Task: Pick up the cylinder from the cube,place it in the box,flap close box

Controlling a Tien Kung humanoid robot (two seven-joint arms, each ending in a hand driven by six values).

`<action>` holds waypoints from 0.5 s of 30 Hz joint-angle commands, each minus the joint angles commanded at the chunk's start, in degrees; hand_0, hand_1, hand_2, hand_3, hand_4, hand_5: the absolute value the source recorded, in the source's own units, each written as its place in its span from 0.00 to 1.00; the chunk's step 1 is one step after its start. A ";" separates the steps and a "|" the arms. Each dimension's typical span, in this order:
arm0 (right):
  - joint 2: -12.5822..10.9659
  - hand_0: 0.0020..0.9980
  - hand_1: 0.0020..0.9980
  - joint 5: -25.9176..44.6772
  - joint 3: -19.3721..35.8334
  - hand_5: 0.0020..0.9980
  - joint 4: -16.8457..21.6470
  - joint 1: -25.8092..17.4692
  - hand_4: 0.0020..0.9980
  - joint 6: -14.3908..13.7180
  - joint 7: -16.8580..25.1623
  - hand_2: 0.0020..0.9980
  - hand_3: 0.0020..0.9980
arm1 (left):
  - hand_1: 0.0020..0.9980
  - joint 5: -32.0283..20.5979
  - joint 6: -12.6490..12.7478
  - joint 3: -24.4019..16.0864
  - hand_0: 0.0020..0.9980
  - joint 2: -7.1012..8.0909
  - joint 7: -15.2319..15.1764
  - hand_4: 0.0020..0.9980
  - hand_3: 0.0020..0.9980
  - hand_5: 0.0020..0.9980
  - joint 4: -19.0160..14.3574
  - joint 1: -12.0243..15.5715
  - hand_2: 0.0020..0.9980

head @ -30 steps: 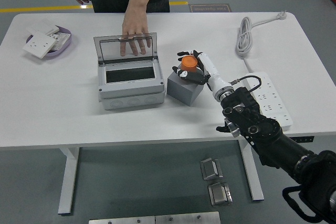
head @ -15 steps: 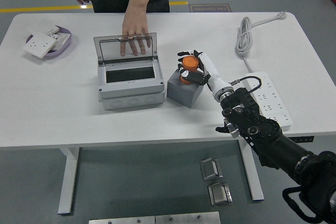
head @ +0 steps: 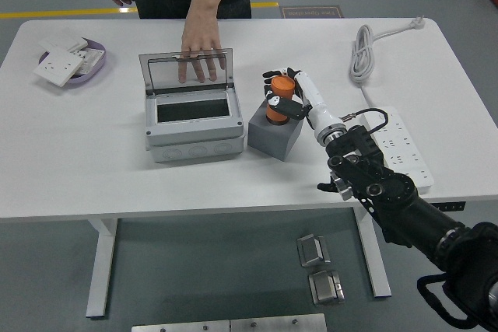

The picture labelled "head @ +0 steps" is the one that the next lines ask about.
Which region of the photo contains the steel base plate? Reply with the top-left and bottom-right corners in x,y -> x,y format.
230,313 -> 328,332
131,320 -> 231,332

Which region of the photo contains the purple oval tray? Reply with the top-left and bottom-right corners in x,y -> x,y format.
37,38 -> 107,86

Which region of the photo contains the orange cylinder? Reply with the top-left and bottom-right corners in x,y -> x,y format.
265,76 -> 296,126

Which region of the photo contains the white table leg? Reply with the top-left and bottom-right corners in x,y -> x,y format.
85,218 -> 120,318
352,207 -> 392,298

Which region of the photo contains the black table control panel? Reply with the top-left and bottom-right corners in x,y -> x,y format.
427,201 -> 467,211

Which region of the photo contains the white switch panel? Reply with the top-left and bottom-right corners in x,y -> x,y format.
37,34 -> 89,54

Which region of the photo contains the metal bracket block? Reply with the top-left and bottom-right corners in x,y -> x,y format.
296,232 -> 331,268
307,269 -> 346,306

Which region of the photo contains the grey electrical box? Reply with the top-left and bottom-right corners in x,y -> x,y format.
139,47 -> 249,164

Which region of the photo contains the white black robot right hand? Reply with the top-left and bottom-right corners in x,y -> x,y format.
262,67 -> 347,145

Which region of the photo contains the person's left hand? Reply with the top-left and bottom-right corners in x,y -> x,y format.
177,16 -> 226,84

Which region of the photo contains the white power strip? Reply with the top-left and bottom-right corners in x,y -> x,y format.
359,105 -> 435,193

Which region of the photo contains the white five-hole socket panel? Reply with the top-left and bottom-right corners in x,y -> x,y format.
33,47 -> 83,88

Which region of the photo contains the white coiled power cord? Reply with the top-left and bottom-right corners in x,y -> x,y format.
349,16 -> 428,110

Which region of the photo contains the white socket panel back side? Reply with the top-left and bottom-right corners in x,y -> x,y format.
73,47 -> 105,75

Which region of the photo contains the grey cube with round hole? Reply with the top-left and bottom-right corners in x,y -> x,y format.
247,102 -> 305,162

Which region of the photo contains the yellow floor tape line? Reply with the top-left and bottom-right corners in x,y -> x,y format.
0,1 -> 280,20

